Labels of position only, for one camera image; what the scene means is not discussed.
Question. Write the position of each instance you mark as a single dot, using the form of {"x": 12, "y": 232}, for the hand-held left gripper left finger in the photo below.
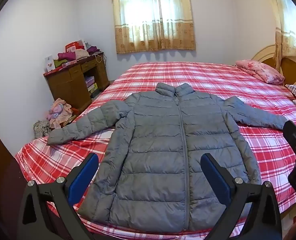
{"x": 82, "y": 177}

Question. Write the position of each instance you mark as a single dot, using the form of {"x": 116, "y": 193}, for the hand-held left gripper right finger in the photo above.
{"x": 214, "y": 177}

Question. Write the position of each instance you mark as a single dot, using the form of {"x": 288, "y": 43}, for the grey puffer jacket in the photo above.
{"x": 158, "y": 142}

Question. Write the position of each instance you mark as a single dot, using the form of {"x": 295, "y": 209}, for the pile of pink clothes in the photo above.
{"x": 60, "y": 112}

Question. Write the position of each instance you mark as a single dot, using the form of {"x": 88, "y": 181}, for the magenta folded clothes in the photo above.
{"x": 67, "y": 55}

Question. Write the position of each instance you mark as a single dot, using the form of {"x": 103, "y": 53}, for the beige folded clothes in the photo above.
{"x": 81, "y": 54}

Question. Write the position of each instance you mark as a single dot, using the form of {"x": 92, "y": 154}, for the purple folded clothes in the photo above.
{"x": 92, "y": 48}

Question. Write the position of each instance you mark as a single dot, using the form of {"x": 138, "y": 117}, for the grey patterned bag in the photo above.
{"x": 41, "y": 128}

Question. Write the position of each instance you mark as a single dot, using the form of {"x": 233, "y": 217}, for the dark wooden cabinet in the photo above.
{"x": 0, "y": 180}

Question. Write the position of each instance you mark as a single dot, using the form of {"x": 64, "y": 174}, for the yellow box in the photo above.
{"x": 93, "y": 88}

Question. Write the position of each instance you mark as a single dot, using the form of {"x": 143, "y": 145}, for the wooden desk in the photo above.
{"x": 70, "y": 87}

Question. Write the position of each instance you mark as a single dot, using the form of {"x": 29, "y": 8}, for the pink floral quilt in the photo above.
{"x": 260, "y": 71}

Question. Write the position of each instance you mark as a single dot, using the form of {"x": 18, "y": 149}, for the bed with red plaid sheet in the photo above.
{"x": 188, "y": 75}

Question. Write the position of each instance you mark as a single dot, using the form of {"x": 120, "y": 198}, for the wooden headboard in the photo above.
{"x": 265, "y": 55}

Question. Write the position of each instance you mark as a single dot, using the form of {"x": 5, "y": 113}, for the green folded cloth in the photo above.
{"x": 59, "y": 63}

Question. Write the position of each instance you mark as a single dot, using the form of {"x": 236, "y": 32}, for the white card box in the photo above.
{"x": 49, "y": 63}

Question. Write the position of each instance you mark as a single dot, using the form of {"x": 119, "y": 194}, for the beige lace curtain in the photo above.
{"x": 288, "y": 35}

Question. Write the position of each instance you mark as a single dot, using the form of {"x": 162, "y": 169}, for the red gift box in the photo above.
{"x": 71, "y": 47}

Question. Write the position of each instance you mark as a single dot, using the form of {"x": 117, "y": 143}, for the beige floral window curtain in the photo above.
{"x": 153, "y": 25}

